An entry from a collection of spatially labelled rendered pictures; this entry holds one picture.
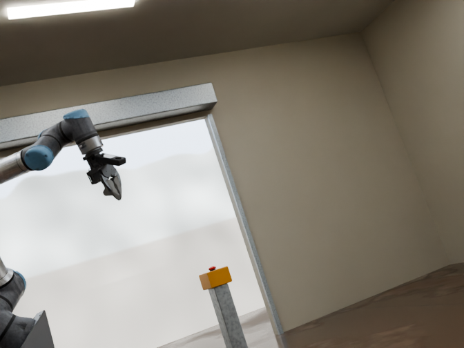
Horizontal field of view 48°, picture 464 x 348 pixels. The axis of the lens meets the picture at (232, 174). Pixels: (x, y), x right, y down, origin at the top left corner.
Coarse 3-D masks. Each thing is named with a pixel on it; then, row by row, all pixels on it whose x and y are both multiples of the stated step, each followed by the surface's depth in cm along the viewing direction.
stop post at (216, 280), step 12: (204, 276) 255; (216, 276) 253; (228, 276) 256; (204, 288) 258; (216, 288) 254; (228, 288) 256; (216, 300) 254; (228, 300) 255; (216, 312) 257; (228, 312) 253; (228, 324) 251; (240, 324) 254; (228, 336) 251; (240, 336) 252
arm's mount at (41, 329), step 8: (40, 312) 240; (40, 320) 230; (32, 328) 228; (40, 328) 229; (48, 328) 230; (32, 336) 227; (40, 336) 228; (48, 336) 229; (24, 344) 224; (32, 344) 226; (40, 344) 227; (48, 344) 229
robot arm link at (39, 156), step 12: (36, 144) 187; (48, 144) 189; (60, 144) 195; (12, 156) 190; (24, 156) 187; (36, 156) 185; (48, 156) 186; (0, 168) 191; (12, 168) 190; (24, 168) 189; (36, 168) 187; (0, 180) 193
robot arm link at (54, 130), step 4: (56, 124) 198; (60, 124) 196; (48, 128) 199; (52, 128) 198; (56, 128) 197; (60, 128) 196; (44, 132) 199; (48, 132) 195; (52, 132) 196; (56, 132) 196; (60, 132) 196; (40, 136) 199; (56, 136) 195; (60, 136) 196; (64, 136) 196; (60, 140) 196; (64, 140) 197; (68, 140) 198; (64, 144) 199
